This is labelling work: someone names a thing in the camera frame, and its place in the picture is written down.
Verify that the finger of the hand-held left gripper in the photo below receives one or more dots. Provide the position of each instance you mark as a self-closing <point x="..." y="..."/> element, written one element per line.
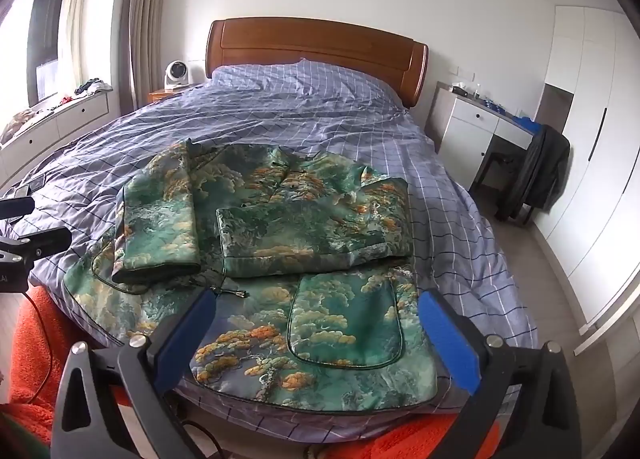
<point x="17" y="206"/>
<point x="45" y="240"/>

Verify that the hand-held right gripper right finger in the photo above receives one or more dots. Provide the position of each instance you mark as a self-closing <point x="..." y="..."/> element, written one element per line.
<point x="445" y="334"/>

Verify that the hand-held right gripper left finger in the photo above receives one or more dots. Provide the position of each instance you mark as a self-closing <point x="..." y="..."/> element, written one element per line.
<point x="197" y="324"/>

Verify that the green printed jacket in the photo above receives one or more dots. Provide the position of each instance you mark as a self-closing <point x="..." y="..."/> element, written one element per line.
<point x="325" y="329"/>

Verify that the dark and white clothes pile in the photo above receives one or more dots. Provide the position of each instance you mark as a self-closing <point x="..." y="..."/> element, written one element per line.
<point x="92" y="86"/>

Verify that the orange fuzzy blanket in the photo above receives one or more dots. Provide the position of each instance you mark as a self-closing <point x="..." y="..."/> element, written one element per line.
<point x="35" y="339"/>

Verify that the patterned cloth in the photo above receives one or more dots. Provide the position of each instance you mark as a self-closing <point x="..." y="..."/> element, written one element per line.
<point x="17" y="121"/>

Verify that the white window seat cabinet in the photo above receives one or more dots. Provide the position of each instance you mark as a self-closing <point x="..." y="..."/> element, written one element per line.
<point x="65" y="124"/>

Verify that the window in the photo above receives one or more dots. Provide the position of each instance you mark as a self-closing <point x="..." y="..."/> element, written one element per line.
<point x="30" y="49"/>

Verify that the dark chair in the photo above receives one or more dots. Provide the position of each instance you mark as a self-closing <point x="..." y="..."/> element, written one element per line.
<point x="492" y="161"/>

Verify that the wooden nightstand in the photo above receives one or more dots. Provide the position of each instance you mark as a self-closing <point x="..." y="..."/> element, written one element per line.
<point x="160" y="95"/>

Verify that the white sheer curtain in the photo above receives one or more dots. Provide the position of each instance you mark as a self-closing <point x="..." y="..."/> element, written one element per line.
<point x="74" y="24"/>

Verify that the black jacket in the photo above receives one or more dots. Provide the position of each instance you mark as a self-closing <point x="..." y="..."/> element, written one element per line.
<point x="542" y="164"/>

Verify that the white desk fan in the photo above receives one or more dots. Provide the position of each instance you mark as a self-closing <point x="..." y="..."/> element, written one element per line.
<point x="176" y="73"/>

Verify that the white desk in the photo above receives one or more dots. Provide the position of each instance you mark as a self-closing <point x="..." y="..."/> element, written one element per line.
<point x="472" y="119"/>

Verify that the blue desk items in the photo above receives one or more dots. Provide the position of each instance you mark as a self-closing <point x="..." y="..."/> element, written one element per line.
<point x="527" y="121"/>

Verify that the grey curtain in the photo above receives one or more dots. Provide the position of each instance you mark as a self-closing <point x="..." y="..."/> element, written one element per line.
<point x="145" y="14"/>

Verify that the white wardrobe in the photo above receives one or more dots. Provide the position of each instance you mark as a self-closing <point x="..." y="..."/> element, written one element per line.
<point x="595" y="139"/>

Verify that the blue checked duvet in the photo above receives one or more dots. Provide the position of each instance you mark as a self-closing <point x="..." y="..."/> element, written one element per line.
<point x="325" y="109"/>

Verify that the wooden headboard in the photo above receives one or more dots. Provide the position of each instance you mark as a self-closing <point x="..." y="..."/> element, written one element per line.
<point x="310" y="41"/>

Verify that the white wall socket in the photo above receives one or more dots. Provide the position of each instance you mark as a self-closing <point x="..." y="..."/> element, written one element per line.
<point x="461" y="72"/>

